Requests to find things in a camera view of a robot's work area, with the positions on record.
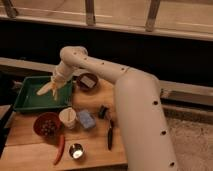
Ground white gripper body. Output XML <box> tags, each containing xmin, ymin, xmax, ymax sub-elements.
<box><xmin>51</xmin><ymin>61</ymin><xmax>74</xmax><ymax>89</ymax></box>

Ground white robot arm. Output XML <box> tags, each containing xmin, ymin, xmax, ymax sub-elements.
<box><xmin>53</xmin><ymin>46</ymin><xmax>180</xmax><ymax>171</ymax></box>

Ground green plastic tray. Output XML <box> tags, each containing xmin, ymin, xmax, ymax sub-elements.
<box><xmin>13</xmin><ymin>76</ymin><xmax>73</xmax><ymax>113</ymax></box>

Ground brown bowl with sponge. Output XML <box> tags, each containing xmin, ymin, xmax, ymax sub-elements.
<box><xmin>76</xmin><ymin>73</ymin><xmax>98</xmax><ymax>92</ymax></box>

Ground white paper cup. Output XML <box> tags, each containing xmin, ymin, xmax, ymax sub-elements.
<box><xmin>59</xmin><ymin>107</ymin><xmax>76</xmax><ymax>129</ymax></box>

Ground red bowl with grapes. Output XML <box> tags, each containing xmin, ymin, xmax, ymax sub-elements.
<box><xmin>33</xmin><ymin>112</ymin><xmax>61</xmax><ymax>138</ymax></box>

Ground blue sponge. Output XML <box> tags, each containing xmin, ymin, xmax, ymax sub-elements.
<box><xmin>77</xmin><ymin>110</ymin><xmax>96</xmax><ymax>130</ymax></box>

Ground red chili pepper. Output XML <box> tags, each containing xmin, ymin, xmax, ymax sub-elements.
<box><xmin>53</xmin><ymin>135</ymin><xmax>65</xmax><ymax>165</ymax></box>

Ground wooden cutting board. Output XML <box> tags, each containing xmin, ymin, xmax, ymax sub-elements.
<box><xmin>0</xmin><ymin>77</ymin><xmax>128</xmax><ymax>171</ymax></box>

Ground small metal cup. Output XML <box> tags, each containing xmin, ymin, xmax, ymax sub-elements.
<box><xmin>69</xmin><ymin>143</ymin><xmax>84</xmax><ymax>160</ymax></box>

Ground wooden handled brush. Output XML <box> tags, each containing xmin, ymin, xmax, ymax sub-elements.
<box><xmin>98</xmin><ymin>105</ymin><xmax>109</xmax><ymax>119</ymax></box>

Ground black handled knife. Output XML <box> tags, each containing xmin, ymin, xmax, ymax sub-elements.
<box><xmin>107</xmin><ymin>119</ymin><xmax>114</xmax><ymax>150</ymax></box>

